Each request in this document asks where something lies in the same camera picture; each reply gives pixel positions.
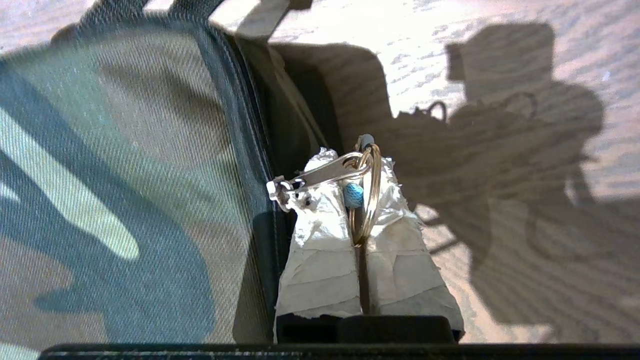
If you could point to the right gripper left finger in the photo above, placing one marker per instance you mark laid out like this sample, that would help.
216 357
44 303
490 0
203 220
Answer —
320 260

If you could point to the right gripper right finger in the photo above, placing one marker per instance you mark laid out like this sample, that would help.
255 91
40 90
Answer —
405 270

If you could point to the metal zipper pull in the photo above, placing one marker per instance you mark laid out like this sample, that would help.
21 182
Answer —
316 177

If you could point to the camouflage bag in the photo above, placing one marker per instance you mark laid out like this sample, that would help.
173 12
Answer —
130 190

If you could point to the blue bead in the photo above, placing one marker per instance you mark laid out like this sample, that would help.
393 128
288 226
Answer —
354 195

